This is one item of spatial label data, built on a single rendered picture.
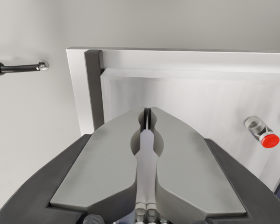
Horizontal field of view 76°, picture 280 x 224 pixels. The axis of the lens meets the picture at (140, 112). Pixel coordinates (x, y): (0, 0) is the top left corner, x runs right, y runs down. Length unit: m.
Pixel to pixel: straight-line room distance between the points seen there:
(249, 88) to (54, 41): 1.13
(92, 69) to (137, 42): 0.90
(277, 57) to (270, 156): 0.16
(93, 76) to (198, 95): 0.14
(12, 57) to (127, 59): 1.22
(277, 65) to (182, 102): 0.12
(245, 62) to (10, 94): 1.45
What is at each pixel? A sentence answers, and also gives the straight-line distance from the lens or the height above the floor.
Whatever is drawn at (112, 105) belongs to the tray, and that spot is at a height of 0.88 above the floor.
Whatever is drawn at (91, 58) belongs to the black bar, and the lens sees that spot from 0.23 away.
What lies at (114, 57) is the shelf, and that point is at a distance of 0.24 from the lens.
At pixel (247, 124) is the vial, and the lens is 0.30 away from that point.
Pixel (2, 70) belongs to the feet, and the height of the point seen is 0.13.
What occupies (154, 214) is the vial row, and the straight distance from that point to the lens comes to 0.39.
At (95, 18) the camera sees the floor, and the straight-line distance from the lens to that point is 1.15.
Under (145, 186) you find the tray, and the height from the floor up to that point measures 0.88.
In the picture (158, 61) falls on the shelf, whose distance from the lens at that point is 0.24.
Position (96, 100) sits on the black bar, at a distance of 0.24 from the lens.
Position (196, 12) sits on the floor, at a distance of 1.14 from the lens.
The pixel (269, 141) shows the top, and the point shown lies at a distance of 0.28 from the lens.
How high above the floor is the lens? 1.11
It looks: 62 degrees down
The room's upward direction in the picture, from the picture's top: 174 degrees counter-clockwise
